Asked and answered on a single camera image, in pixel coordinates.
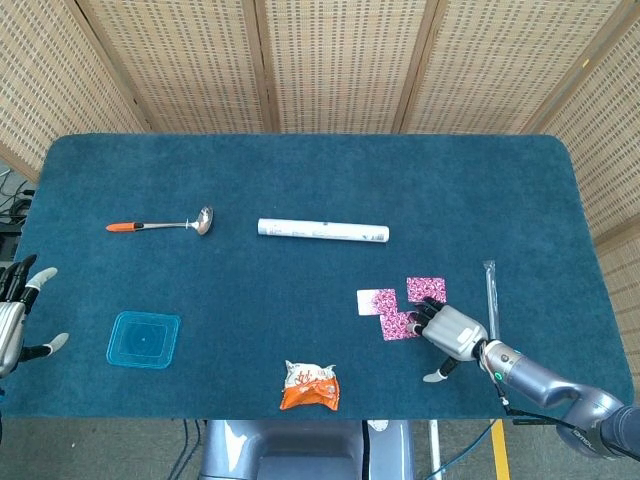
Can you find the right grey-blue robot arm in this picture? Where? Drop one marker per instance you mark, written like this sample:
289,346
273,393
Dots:
530,380

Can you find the black equipment box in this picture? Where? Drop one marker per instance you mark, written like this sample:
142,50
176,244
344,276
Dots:
7,245

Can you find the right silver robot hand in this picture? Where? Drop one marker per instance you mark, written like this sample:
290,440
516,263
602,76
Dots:
455,332

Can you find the blue translucent plastic lid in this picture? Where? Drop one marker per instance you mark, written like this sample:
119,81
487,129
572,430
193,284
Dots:
145,340

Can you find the teal carpet table cover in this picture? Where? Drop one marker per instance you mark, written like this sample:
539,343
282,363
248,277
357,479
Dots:
300,175

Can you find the orange and white snack bag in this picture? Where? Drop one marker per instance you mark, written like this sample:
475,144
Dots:
310,392

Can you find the yellow floor tape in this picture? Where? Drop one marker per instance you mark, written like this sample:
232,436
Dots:
501,455

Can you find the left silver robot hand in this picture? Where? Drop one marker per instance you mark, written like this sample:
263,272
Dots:
10,330

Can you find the woven bamboo folding screen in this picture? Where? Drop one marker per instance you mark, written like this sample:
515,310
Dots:
340,60

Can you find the pink patterned card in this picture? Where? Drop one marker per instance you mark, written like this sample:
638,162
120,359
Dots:
372,300
395,327
425,287

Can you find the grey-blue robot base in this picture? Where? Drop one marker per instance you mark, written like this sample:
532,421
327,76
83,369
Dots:
300,450

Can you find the clear plastic wrapped straw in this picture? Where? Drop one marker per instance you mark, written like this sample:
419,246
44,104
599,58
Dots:
492,300

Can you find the white printed paper roll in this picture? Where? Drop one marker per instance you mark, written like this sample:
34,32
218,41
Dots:
325,231

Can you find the white metal pole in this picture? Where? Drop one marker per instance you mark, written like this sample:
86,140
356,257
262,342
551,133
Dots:
434,450

